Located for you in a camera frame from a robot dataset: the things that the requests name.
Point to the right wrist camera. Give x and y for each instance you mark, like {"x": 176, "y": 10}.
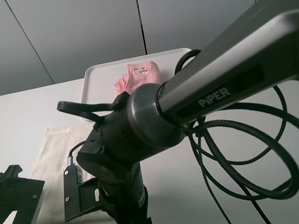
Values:
{"x": 72, "y": 181}

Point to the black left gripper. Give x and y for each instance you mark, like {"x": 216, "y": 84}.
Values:
{"x": 2, "y": 209}

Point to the cream white towel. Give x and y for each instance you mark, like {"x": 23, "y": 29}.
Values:
{"x": 50, "y": 167}

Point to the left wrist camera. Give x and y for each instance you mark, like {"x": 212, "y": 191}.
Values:
{"x": 27, "y": 203}

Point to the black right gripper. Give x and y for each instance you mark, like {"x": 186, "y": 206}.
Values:
{"x": 126, "y": 202}

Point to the white plastic tray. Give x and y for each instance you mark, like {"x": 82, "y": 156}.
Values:
{"x": 99, "y": 80}

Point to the pink towel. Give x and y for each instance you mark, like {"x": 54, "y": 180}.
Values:
{"x": 138, "y": 75}

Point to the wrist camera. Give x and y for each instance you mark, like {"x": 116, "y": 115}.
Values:
{"x": 72, "y": 181}
{"x": 27, "y": 203}

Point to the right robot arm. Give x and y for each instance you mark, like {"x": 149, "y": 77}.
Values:
{"x": 258, "y": 51}

